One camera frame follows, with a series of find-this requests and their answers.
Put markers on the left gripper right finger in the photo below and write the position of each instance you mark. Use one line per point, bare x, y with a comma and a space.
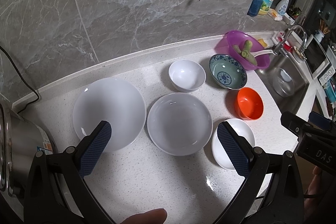
235, 147

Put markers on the purple plastic colander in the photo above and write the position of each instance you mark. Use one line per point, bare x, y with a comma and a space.
238, 38

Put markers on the white spray bottle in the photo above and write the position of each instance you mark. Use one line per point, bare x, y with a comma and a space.
281, 7

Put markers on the large white plate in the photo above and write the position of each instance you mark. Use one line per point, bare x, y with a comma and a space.
113, 100

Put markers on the stainless steel sink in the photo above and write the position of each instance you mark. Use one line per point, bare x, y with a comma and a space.
288, 63

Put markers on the blue patterned ceramic bowl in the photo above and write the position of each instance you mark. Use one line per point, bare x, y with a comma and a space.
227, 72

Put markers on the small white dish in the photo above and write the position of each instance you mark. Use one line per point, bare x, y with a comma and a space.
219, 153

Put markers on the stainless steel pot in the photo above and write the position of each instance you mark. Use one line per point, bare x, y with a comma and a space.
21, 140

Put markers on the left hand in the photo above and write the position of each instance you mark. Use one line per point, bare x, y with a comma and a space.
156, 216

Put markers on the chrome faucet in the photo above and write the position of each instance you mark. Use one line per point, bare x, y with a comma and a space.
296, 37

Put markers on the orange plastic bowl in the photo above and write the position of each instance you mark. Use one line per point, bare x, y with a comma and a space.
248, 104

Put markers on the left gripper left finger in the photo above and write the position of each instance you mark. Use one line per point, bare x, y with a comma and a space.
92, 146

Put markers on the white microwave oven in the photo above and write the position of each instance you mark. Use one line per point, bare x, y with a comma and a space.
320, 59

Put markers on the white deep plate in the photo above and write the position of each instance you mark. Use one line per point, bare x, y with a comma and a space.
179, 124

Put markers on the small white bowl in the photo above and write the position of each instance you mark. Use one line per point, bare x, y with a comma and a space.
186, 75

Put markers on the green dish brush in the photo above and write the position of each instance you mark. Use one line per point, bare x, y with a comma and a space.
246, 52

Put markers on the clear glass bowl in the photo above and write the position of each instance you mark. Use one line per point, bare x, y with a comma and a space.
282, 83

